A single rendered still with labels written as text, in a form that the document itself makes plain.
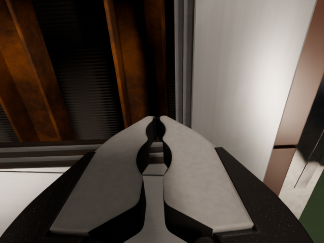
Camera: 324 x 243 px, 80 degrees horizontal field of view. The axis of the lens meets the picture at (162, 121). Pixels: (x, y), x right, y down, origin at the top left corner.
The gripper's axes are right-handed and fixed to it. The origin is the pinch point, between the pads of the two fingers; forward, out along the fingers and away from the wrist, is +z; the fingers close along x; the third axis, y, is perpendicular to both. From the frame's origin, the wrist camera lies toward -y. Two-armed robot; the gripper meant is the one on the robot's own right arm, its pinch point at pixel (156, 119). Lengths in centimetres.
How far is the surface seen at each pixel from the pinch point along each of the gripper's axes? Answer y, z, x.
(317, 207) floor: 138, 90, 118
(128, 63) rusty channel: 1.6, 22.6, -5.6
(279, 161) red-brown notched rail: 11.5, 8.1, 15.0
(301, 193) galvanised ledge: 36, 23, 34
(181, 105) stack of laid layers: 3.0, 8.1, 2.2
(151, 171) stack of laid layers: 10.3, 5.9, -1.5
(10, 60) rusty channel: 0.2, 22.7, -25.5
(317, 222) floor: 157, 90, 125
